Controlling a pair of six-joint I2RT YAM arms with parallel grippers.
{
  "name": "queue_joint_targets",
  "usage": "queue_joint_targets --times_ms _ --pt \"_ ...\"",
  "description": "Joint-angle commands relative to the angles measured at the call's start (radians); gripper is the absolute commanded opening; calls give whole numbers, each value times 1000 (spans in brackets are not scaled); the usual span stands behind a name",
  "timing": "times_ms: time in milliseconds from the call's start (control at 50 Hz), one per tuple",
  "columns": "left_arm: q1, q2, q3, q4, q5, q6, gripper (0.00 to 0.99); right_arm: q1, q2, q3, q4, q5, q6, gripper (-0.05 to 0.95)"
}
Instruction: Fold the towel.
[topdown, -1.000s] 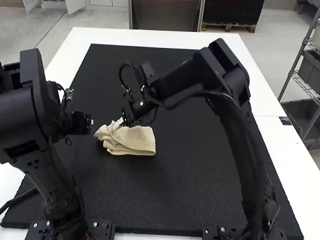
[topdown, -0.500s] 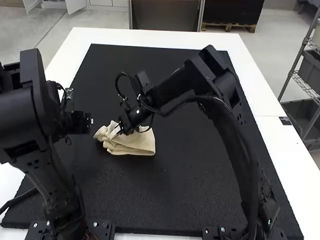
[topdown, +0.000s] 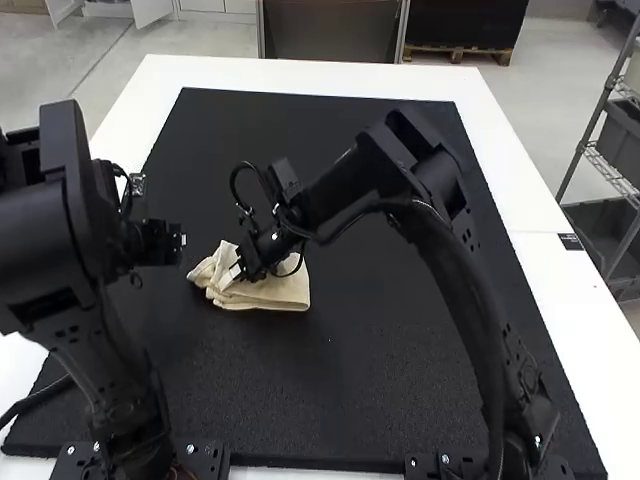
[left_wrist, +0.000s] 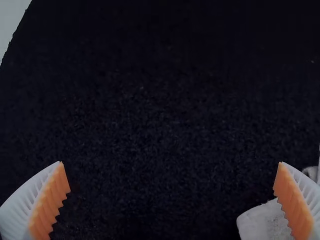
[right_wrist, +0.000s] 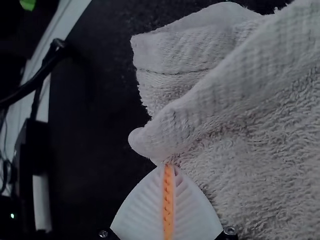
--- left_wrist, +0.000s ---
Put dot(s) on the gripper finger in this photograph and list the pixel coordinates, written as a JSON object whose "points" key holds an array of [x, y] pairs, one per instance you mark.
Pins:
{"points": [[35, 200], [300, 200]]}

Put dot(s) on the pale towel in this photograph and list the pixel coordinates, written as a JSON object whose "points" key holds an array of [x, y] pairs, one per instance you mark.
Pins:
{"points": [[262, 220]]}

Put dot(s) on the black mat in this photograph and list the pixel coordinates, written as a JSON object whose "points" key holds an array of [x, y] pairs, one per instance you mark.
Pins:
{"points": [[155, 100]]}

